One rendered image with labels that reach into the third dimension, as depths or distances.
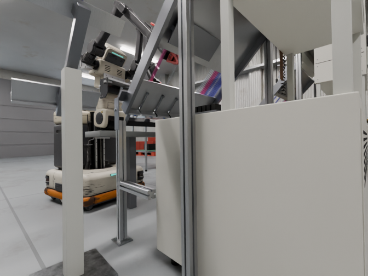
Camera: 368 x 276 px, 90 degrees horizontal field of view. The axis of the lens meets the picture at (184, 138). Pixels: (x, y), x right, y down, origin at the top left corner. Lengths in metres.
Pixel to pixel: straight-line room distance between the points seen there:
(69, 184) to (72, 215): 0.12
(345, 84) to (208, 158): 0.38
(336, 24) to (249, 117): 0.25
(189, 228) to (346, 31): 0.64
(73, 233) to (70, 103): 0.50
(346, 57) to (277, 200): 0.33
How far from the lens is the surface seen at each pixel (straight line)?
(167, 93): 1.15
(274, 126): 0.50
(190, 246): 0.70
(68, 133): 0.82
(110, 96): 1.81
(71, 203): 0.86
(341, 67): 0.51
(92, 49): 1.66
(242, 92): 5.50
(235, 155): 0.55
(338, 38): 0.53
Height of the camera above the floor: 0.53
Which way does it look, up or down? level
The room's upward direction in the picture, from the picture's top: 1 degrees counter-clockwise
